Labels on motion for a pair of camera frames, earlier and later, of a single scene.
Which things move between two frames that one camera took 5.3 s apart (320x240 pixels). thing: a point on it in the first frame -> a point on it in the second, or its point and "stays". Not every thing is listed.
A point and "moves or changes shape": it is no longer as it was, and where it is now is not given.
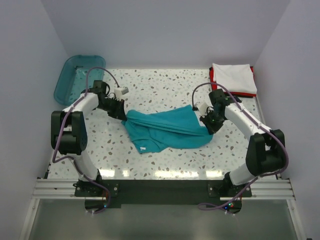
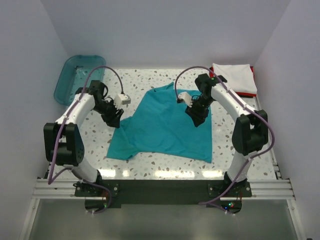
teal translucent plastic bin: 71,83 stays
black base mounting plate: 101,195 stays
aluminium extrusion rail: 259,189 stays
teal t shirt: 164,129 moves or changes shape
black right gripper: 212,128 -> 197,117
